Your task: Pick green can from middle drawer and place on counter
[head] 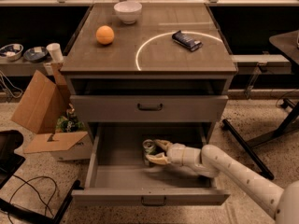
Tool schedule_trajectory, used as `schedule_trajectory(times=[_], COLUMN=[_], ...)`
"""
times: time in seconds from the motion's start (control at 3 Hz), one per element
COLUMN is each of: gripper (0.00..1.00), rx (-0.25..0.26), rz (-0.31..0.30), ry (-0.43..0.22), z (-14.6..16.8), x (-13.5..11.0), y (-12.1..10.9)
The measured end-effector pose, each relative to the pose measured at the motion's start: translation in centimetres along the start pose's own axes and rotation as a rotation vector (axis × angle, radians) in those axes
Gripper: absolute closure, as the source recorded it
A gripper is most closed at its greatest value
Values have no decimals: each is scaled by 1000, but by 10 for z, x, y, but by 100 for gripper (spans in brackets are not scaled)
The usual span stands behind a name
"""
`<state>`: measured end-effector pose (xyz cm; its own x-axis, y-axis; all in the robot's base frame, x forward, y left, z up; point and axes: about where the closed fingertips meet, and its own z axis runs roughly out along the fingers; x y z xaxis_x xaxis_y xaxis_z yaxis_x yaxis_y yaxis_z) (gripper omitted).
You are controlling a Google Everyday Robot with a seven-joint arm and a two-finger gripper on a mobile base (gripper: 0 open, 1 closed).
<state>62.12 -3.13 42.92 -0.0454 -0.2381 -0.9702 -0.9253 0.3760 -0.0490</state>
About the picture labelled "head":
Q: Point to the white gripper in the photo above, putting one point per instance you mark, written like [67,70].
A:
[176,155]

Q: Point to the green soda can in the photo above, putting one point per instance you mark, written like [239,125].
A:
[149,148]

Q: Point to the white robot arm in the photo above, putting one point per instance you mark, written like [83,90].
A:
[280,204]

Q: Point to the open middle drawer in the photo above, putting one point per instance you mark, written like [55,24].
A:
[118,175]

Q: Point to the grey drawer cabinet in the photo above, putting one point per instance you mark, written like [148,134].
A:
[144,60]

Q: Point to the closed top drawer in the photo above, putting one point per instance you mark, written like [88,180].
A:
[149,108]

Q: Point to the green snack bags in box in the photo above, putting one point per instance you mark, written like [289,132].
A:
[68,122]

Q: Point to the dark blue snack bag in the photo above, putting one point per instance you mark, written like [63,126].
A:
[186,41]

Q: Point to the open cardboard box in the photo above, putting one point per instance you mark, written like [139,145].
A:
[43,102]

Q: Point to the orange ball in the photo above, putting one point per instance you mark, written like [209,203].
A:
[105,35]

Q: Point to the black table leg base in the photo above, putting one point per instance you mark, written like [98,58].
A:
[289,125]

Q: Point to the white ceramic bowl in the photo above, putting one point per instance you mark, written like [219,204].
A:
[128,11]

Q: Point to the white paper cup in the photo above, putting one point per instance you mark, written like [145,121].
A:
[54,49]

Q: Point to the black office chair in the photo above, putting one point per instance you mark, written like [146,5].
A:
[10,162]

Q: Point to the blue patterned bowl right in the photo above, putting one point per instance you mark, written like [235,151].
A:
[35,55]

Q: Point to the blue patterned bowl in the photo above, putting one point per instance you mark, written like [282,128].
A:
[35,55]
[11,52]

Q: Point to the grey low shelf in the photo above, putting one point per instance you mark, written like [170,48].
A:
[23,68]

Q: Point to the blue patterned bowl left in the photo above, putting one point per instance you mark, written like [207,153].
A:
[11,52]

